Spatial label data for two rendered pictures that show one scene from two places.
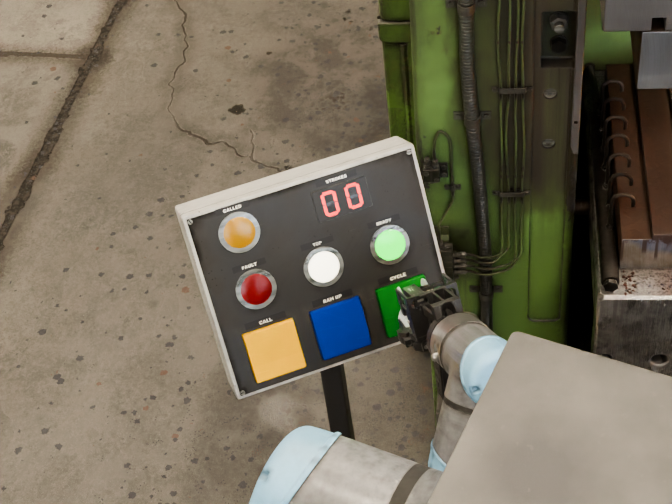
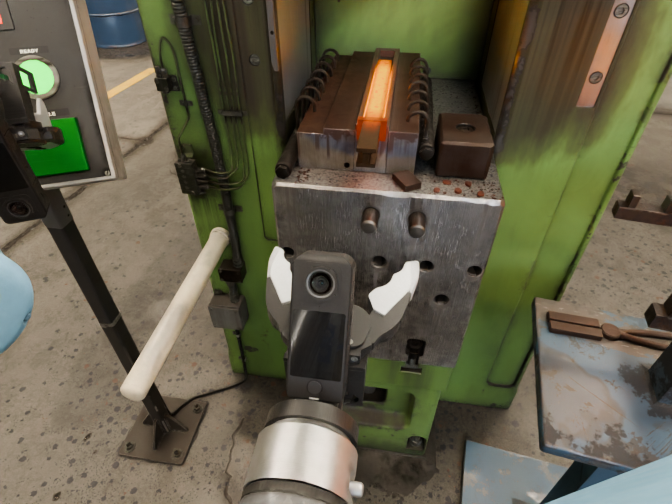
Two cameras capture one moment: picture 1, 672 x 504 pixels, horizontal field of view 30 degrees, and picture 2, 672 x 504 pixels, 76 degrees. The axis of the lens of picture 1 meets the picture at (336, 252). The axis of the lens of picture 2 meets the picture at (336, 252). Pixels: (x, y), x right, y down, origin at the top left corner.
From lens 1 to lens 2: 132 cm
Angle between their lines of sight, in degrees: 6
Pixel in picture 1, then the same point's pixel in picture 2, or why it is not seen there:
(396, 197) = (44, 27)
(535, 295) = (267, 217)
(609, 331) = (286, 222)
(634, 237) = (308, 131)
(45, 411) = not seen: hidden behind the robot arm
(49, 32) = (129, 130)
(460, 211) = (197, 130)
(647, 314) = (316, 206)
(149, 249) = (129, 221)
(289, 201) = not seen: outside the picture
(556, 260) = not seen: hidden behind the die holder
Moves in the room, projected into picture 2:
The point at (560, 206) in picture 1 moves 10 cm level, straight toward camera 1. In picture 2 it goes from (273, 131) to (256, 154)
